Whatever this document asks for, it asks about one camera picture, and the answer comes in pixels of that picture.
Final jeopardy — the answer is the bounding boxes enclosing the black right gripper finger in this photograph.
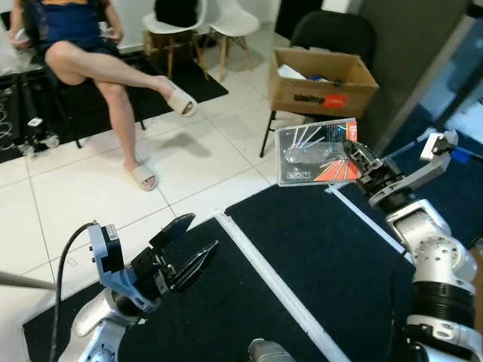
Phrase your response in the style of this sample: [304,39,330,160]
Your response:
[343,139,377,168]

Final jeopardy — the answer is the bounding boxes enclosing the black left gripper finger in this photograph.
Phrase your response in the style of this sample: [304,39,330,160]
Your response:
[149,213,196,252]
[170,241,220,292]

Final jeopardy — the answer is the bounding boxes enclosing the clear orange plastic blister package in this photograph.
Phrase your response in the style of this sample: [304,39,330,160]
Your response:
[275,118,361,188]

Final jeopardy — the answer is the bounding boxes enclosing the white paper trash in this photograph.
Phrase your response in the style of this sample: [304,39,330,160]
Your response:
[276,63,309,81]

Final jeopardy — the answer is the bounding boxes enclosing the beige slide sandal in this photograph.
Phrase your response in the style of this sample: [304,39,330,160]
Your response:
[128,164,159,192]
[166,78,199,118]

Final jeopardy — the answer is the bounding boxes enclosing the dark carpet mat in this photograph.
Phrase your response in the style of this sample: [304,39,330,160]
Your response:
[21,217,330,362]
[224,122,483,362]

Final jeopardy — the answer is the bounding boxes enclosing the brown cardboard box red label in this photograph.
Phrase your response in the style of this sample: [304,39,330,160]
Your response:
[269,47,380,118]

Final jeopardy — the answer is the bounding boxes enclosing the white floor strip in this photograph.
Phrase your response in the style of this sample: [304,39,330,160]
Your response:
[214,210,353,362]

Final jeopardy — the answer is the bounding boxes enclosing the grey robot leg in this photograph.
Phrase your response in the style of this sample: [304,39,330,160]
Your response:
[248,339,297,362]

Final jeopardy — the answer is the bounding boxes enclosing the black padded chair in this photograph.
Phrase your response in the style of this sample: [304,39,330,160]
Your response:
[258,10,378,158]

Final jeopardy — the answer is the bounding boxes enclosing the grey stick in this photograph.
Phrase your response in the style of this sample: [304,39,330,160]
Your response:
[0,271,60,293]

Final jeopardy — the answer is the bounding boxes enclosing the plain brown cardboard box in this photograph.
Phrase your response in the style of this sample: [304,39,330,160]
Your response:
[471,240,483,336]

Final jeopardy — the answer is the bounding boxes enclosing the black rubber floor mat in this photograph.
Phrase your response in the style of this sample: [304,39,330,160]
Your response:
[0,47,229,165]

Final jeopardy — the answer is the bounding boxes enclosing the small black wheeled device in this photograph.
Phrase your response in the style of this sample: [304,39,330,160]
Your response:
[17,115,63,158]

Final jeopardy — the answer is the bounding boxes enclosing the black metal chair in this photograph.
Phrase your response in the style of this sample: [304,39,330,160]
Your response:
[17,0,148,150]

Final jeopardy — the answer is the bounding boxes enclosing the white plastic chair wooden legs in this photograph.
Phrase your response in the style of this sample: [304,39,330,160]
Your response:
[207,0,262,83]
[142,0,210,81]

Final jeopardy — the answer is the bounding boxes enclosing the seated person in blue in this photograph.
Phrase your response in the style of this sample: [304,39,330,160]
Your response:
[6,0,199,192]

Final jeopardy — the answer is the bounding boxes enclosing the black bag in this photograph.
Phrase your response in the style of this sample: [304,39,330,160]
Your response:
[154,0,199,28]

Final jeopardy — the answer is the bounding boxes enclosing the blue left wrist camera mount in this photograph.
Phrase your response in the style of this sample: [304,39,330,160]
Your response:
[88,222,161,311]

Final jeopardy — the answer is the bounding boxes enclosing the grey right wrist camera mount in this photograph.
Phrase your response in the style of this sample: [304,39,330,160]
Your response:
[370,130,464,210]

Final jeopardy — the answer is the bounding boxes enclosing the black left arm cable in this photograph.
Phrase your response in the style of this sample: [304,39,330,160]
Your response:
[48,221,100,362]

